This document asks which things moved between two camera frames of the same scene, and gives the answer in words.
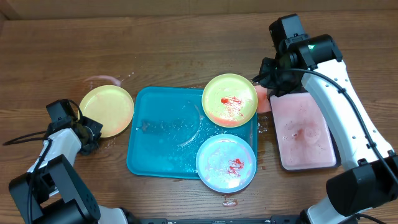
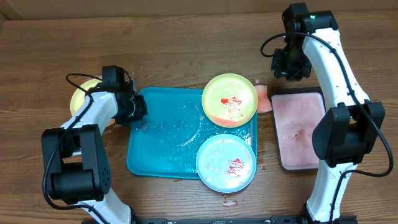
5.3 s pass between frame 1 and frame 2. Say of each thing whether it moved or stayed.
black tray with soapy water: stayed
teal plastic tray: stayed
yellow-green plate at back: stayed
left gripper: moved
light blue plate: stayed
